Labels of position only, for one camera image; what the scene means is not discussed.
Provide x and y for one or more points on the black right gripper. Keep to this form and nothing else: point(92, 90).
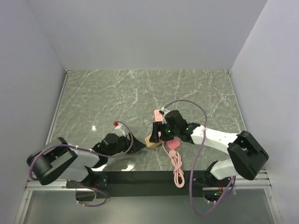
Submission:
point(157, 127)

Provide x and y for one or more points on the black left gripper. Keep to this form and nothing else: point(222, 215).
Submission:
point(138, 145)

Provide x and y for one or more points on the pink power strip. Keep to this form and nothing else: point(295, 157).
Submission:
point(158, 118)

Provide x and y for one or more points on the tan wooden plug adapter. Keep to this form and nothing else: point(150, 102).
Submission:
point(151, 144)

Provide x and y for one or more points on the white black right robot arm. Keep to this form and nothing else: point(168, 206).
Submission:
point(246, 156)

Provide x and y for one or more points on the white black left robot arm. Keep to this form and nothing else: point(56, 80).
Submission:
point(60, 160)

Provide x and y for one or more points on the red square plug adapter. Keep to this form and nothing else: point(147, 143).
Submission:
point(173, 144)

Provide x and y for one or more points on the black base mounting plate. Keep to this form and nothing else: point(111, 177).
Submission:
point(148, 183)

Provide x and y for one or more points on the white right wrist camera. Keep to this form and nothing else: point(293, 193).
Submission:
point(164, 111)

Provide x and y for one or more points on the aluminium rail left edge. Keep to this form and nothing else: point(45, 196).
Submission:
point(50, 133)

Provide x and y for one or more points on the aluminium rail frame front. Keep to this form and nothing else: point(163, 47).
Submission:
point(260, 182)

